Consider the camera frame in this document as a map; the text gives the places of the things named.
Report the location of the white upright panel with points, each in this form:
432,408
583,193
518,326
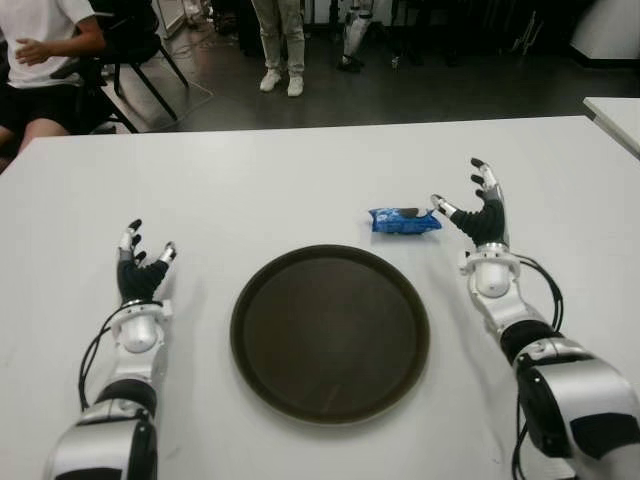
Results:
167,17

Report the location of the round dark brown tray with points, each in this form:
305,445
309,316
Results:
330,340

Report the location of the blue Oreo packet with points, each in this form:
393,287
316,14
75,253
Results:
400,223

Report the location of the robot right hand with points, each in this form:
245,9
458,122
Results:
485,222

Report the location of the folded metal racks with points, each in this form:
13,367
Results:
527,35

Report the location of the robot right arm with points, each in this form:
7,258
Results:
500,310

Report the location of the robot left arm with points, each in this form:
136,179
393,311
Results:
135,335

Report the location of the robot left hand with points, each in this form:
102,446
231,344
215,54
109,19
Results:
140,280

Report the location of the white side table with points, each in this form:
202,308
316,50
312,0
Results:
620,115

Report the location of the standing person beige trousers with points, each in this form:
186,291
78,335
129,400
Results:
295,40

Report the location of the white cabinet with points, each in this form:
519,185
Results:
610,30

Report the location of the black chair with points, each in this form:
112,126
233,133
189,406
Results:
130,40

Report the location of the seated person white shirt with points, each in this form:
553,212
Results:
40,30

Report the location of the background humanoid robot legs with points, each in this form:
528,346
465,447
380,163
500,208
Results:
352,35

